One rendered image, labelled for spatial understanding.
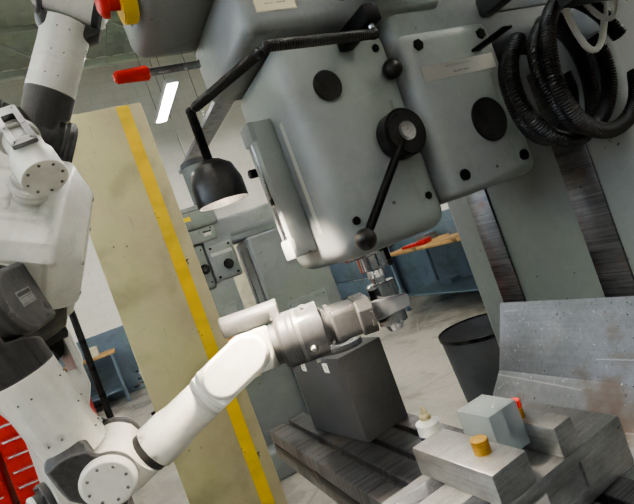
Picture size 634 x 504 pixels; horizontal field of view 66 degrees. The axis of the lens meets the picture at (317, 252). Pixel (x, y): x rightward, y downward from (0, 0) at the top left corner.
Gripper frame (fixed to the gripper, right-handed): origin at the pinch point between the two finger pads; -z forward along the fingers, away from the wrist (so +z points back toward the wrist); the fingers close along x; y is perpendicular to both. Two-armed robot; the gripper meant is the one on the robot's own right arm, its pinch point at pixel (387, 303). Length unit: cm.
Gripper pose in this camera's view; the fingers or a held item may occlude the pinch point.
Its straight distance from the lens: 79.7
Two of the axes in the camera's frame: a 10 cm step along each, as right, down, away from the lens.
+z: -9.4, 3.4, -0.5
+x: -0.5, 0.1, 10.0
